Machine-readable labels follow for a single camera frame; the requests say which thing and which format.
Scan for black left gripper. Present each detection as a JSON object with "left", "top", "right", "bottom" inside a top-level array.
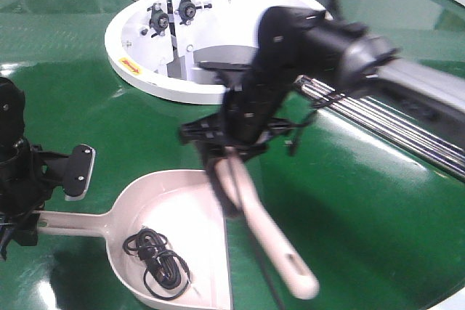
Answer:
[{"left": 1, "top": 144, "right": 69, "bottom": 259}]

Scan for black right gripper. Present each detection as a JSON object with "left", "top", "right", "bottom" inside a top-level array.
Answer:
[{"left": 178, "top": 113, "right": 294, "bottom": 161}]

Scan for beige hand brush black bristles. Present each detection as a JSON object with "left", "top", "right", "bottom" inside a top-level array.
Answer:
[{"left": 205, "top": 147, "right": 320, "bottom": 300}]

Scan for beige plastic dustpan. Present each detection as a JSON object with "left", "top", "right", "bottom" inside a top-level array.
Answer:
[{"left": 38, "top": 169, "right": 233, "bottom": 309}]

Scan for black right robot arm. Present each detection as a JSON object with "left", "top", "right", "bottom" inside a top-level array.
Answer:
[{"left": 179, "top": 6, "right": 464, "bottom": 152}]

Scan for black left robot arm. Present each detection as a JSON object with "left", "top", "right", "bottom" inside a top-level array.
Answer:
[{"left": 1, "top": 78, "right": 68, "bottom": 260}]

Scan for orange arrow sticker front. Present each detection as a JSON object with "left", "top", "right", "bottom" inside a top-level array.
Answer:
[{"left": 118, "top": 57, "right": 142, "bottom": 76}]

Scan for chrome rollers right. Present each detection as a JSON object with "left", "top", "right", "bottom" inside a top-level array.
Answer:
[{"left": 294, "top": 76, "right": 464, "bottom": 180}]

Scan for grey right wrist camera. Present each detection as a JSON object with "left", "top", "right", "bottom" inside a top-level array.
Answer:
[{"left": 191, "top": 61, "right": 250, "bottom": 87}]

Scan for white inner conveyor ring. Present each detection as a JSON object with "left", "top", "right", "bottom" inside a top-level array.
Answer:
[{"left": 104, "top": 0, "right": 336, "bottom": 106}]

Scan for right black bearing mount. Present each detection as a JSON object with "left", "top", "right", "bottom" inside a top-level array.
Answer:
[{"left": 174, "top": 0, "right": 213, "bottom": 25}]

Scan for black bearing mount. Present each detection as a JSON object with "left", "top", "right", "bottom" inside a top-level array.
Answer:
[
  {"left": 147, "top": 3, "right": 170, "bottom": 38},
  {"left": 174, "top": 0, "right": 213, "bottom": 25}
]

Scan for left black bearing mount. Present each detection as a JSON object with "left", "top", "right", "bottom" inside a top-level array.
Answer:
[{"left": 147, "top": 3, "right": 170, "bottom": 38}]

